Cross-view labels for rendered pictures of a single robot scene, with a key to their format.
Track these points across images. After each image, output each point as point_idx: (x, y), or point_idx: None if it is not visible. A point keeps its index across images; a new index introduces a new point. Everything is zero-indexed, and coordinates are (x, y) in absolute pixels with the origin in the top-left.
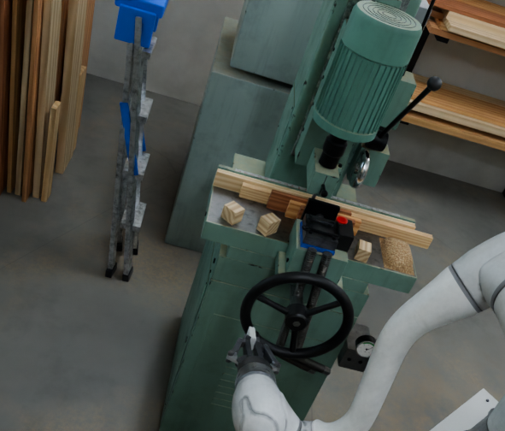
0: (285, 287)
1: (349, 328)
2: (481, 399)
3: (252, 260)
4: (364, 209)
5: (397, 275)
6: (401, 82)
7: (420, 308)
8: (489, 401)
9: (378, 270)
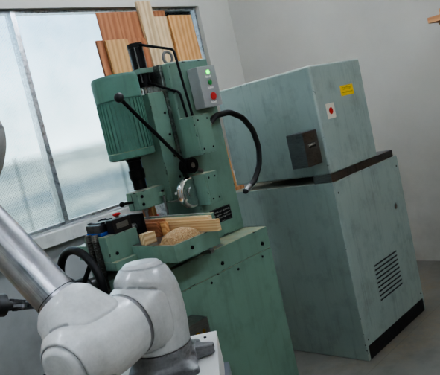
0: None
1: (99, 285)
2: (199, 336)
3: None
4: (181, 216)
5: (163, 248)
6: (185, 119)
7: None
8: (206, 338)
9: (152, 248)
